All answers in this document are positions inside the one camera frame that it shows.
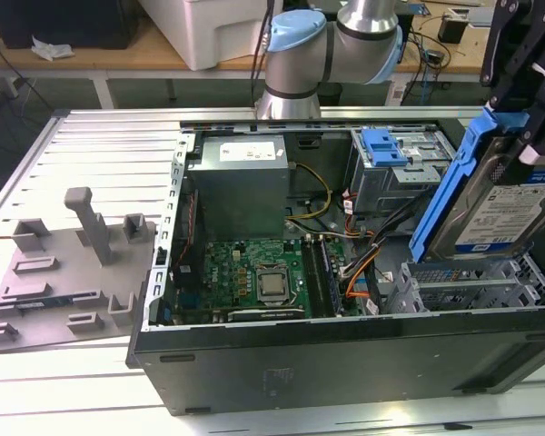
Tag hard disk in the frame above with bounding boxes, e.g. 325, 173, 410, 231
408, 104, 545, 267

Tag metal disk bay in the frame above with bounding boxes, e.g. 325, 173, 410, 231
385, 258, 545, 314

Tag wooden desk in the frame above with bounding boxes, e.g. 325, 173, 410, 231
0, 17, 269, 85
390, 4, 545, 85

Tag white card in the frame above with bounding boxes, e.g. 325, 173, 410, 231
467, 6, 495, 27

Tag small dark box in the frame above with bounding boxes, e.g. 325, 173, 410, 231
438, 13, 467, 45

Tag black speaker box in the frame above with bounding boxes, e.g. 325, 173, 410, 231
395, 12, 415, 46

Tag blue drive latch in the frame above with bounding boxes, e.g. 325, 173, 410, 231
362, 129, 411, 168

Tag metal drive cage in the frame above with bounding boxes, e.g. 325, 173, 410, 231
349, 128, 458, 217

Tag RAM stick with blue label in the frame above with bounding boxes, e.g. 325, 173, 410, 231
317, 236, 345, 317

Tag black RAM slot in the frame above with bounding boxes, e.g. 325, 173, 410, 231
302, 235, 324, 318

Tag grey power supply unit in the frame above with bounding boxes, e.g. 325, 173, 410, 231
188, 134, 296, 240

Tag white plastic box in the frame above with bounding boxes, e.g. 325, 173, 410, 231
140, 0, 273, 72

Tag silver CPU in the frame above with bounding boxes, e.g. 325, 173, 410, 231
257, 271, 290, 296

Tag black PC case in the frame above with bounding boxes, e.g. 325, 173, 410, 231
125, 104, 545, 417

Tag metal socket cover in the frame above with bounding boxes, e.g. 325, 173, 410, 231
253, 266, 296, 305

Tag green motherboard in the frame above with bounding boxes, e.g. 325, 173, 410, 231
172, 235, 360, 326

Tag black graphics card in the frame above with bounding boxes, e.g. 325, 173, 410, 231
226, 308, 306, 323

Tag large black box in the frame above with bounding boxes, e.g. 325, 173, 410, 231
0, 0, 140, 50

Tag crumpled white tissue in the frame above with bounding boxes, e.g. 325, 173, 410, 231
30, 36, 76, 63

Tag grey parts rack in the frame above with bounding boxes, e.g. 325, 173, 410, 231
0, 185, 158, 355

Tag dark RAM stick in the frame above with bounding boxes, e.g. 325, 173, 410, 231
15, 297, 72, 312

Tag blue hanging cable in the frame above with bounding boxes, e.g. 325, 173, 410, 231
420, 67, 437, 105

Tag black cable bundle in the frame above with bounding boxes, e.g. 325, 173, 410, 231
362, 190, 437, 314

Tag yellow wires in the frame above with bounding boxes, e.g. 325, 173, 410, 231
284, 163, 332, 223

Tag orange wire bundle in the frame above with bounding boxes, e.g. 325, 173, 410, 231
338, 244, 385, 301

